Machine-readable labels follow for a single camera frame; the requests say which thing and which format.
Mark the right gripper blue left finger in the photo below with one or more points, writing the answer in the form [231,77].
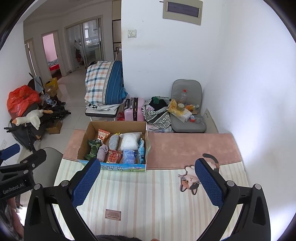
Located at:
[41,222]

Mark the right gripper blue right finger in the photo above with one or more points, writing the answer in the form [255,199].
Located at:
[253,222]

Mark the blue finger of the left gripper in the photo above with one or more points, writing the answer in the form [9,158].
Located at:
[9,152]

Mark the lilac soft cloth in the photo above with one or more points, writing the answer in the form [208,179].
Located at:
[102,152]

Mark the green seaweed snack bag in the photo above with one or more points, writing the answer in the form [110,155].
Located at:
[94,147]

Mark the red snack packet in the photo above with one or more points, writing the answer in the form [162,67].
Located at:
[114,157]

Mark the silver yellow snack bag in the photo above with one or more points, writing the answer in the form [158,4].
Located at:
[114,141]

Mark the orange sunflower seed bag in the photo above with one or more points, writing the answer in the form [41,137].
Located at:
[102,135]

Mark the blue tissue pack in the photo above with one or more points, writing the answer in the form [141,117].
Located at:
[129,157]

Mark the white soft mask bundle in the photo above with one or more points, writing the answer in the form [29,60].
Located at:
[129,141]

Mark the blue yellow long packet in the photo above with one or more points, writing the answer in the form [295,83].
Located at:
[141,151]

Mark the black stroller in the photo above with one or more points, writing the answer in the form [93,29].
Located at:
[27,135]

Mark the grey chair beside table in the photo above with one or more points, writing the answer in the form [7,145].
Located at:
[46,173]

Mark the white goose plush toy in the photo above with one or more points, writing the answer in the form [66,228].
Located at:
[32,117]

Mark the dark fleece clothing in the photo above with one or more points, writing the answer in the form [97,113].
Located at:
[116,238]

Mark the small brown cardboard box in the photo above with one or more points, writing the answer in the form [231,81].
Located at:
[54,128]

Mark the orange plastic bag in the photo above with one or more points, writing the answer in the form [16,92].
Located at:
[20,100]

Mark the striped table mat with cat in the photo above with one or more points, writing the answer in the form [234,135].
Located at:
[163,202]

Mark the yellow cardboard box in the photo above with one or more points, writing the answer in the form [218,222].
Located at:
[51,87]

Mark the cardboard milk box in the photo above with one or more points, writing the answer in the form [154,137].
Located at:
[118,145]

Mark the plaid folded quilt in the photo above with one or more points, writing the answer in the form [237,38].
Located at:
[104,83]

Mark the yellow plastic bag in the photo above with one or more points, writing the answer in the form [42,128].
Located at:
[177,109]

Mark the clear plastic bottle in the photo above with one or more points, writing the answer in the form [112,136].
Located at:
[183,97]

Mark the pink suitcase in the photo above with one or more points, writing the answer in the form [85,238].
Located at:
[133,109]

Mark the grey floor chair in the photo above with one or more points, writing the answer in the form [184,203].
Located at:
[191,121]

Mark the black white patterned bag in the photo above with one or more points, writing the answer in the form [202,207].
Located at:
[155,112]

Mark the white wall switch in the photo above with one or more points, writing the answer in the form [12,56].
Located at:
[131,33]

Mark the beige wall panel box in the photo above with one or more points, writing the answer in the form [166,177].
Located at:
[186,11]

